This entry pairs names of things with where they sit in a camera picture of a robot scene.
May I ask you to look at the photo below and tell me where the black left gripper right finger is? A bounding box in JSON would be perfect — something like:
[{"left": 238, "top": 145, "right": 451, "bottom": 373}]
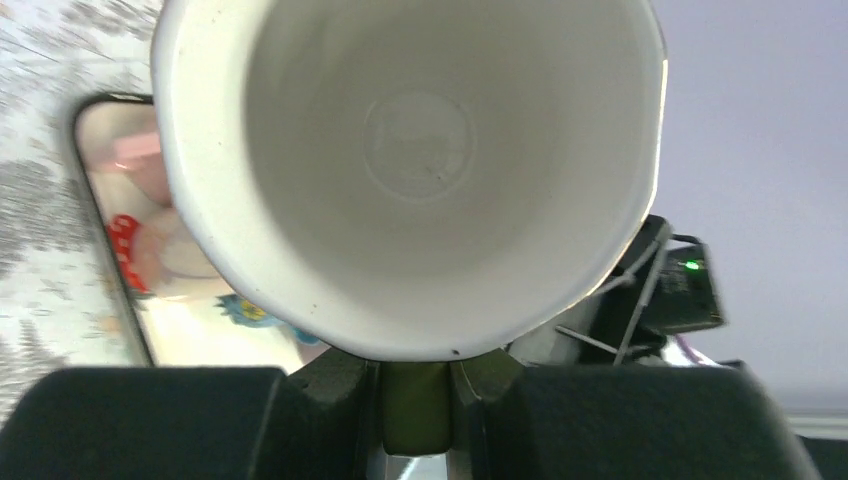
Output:
[{"left": 450, "top": 350, "right": 820, "bottom": 479}]

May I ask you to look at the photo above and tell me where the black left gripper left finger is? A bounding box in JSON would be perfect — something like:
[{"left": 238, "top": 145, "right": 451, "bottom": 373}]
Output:
[{"left": 1, "top": 350, "right": 375, "bottom": 479}]

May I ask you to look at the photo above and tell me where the blue dotted mug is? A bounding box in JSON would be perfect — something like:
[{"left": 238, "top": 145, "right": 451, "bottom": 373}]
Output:
[{"left": 215, "top": 293, "right": 321, "bottom": 346}]

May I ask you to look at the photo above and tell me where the green octagonal mug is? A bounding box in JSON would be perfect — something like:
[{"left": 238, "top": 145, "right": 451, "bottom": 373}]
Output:
[{"left": 150, "top": 0, "right": 669, "bottom": 457}]

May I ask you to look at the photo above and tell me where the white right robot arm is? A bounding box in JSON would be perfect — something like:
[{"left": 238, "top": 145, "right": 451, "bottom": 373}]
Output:
[{"left": 505, "top": 215, "right": 726, "bottom": 365}]

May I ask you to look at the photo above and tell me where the tall pale pink mug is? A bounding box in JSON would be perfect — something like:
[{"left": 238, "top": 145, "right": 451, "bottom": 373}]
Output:
[{"left": 131, "top": 208, "right": 232, "bottom": 301}]

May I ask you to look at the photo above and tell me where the pink octagonal mug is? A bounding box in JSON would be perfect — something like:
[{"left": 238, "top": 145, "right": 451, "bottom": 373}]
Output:
[{"left": 85, "top": 131, "right": 172, "bottom": 206}]

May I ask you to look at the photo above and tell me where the white strawberry tray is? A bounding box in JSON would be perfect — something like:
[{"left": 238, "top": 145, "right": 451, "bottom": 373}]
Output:
[{"left": 70, "top": 92, "right": 328, "bottom": 373}]

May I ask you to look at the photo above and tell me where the floral tablecloth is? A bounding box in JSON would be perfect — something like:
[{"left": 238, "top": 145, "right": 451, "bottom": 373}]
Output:
[{"left": 1, "top": 1, "right": 161, "bottom": 416}]

